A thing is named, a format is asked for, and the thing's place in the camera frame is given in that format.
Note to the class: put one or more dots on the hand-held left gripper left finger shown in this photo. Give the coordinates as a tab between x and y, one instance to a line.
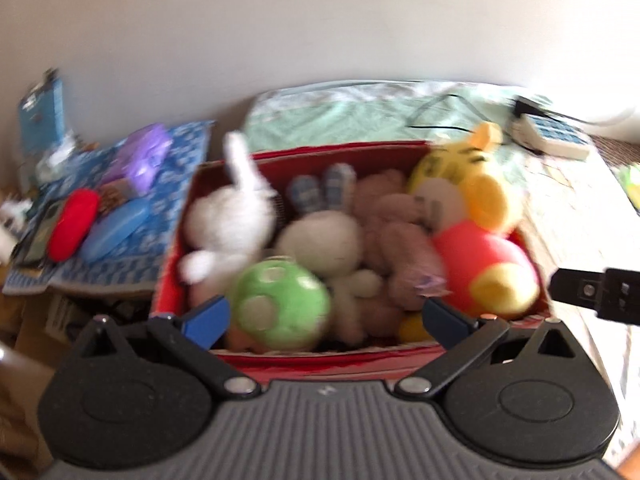
207	317

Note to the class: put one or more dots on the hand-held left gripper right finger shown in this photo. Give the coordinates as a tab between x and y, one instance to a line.
445	322

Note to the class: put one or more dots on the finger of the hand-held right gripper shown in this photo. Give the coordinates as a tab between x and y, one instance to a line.
575	287

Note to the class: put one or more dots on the yellow tiger plush toy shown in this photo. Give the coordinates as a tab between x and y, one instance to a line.
480	255

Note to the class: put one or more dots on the plain white plush toy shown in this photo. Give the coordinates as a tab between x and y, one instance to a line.
225	225

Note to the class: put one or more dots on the pink plush toy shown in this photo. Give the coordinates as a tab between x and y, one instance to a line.
395	240

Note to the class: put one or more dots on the red cardboard box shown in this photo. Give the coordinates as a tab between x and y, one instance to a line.
320	362

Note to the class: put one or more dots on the white rabbit plush plaid ears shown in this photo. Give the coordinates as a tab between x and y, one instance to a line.
320	245

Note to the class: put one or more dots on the green frog plush toy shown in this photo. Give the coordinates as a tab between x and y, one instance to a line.
631	177

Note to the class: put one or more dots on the blue plastic case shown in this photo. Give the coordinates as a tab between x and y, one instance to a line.
112	232

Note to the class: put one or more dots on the white calculator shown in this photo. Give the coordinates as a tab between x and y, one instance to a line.
550	135

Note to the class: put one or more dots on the blue white checked cloth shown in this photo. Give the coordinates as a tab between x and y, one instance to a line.
165	160

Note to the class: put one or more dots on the red oval case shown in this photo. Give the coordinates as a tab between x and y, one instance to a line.
72	225

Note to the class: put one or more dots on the brown cardboard box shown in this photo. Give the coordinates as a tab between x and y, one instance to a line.
35	320

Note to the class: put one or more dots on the purple tissue pack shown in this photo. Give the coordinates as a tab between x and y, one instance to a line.
145	155

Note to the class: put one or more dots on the dark rectangular device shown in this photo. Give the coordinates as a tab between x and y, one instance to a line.
37	237

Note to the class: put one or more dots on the black power adapter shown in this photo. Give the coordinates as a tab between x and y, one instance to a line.
525	106

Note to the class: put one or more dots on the blue paper box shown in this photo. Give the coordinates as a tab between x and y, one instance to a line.
42	115

